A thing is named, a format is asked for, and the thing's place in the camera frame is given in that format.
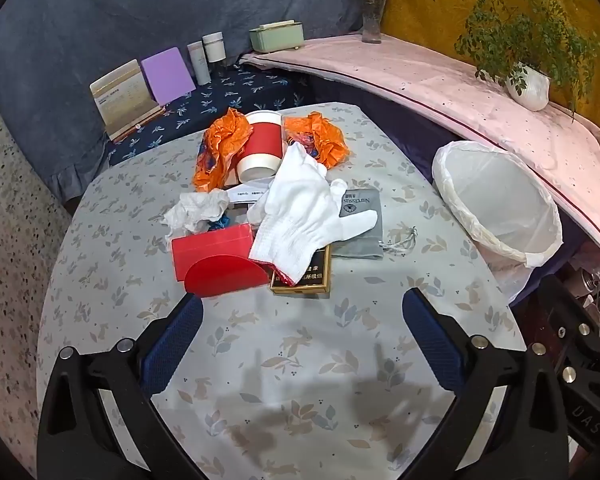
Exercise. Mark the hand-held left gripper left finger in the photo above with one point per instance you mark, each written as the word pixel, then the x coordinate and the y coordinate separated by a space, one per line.
pixel 175 342

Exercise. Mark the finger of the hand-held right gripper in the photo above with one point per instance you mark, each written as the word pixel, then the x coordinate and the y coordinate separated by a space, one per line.
pixel 560 310

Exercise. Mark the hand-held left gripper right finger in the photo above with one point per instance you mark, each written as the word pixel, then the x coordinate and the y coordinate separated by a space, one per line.
pixel 430 340

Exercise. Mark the waste bin with white liner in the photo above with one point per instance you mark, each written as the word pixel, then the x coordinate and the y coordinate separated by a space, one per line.
pixel 500 200

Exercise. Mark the blue wrapper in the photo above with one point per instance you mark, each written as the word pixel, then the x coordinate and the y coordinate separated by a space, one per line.
pixel 220 222

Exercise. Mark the white tissue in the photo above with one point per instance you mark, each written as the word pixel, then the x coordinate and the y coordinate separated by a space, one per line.
pixel 192 210

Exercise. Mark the plain orange plastic bag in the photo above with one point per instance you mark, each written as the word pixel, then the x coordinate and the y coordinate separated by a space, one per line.
pixel 222 147

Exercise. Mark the orange plastic bag blue print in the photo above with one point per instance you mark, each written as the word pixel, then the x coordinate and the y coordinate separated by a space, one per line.
pixel 327 140

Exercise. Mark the red cardboard box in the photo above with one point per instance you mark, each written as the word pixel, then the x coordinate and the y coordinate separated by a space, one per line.
pixel 215 260

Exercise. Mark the grey leaf-print tablecloth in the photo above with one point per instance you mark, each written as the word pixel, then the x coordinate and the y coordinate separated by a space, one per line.
pixel 290 350

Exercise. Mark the black and gold cigarette box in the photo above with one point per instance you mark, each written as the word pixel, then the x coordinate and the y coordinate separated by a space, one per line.
pixel 310 280

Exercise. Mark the white paper receipt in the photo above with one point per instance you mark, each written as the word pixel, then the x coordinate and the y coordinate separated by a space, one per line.
pixel 245 191

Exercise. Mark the white knit glove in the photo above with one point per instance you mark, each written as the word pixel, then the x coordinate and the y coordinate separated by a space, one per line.
pixel 290 220

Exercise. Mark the red and white paper cup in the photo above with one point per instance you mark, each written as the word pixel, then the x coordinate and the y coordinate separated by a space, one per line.
pixel 262 145

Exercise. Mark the green plant in white pot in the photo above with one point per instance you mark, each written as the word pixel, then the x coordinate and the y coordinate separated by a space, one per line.
pixel 530 90

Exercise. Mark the pink dotted blanket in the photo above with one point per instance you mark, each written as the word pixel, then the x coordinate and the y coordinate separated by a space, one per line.
pixel 430 80

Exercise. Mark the navy leaf-print cloth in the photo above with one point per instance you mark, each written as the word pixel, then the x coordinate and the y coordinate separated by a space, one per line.
pixel 230 87

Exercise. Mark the purple card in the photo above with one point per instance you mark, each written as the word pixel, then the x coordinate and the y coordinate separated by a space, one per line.
pixel 167 75

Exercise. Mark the slim grey-white bottle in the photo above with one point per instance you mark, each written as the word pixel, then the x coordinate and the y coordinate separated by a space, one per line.
pixel 199 65

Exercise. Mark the white jar with dark base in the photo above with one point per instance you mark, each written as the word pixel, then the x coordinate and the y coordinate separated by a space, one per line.
pixel 214 47

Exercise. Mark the pale green tissue box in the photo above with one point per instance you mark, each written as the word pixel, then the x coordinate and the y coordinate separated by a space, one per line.
pixel 275 37

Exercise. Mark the glass vase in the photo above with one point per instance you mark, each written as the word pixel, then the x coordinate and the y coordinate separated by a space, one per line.
pixel 373 22

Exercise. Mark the blue-grey cloth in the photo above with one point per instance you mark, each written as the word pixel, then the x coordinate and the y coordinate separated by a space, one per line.
pixel 105 25

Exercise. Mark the mustard yellow cloth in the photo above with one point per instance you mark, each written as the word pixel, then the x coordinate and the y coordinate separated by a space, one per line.
pixel 420 5

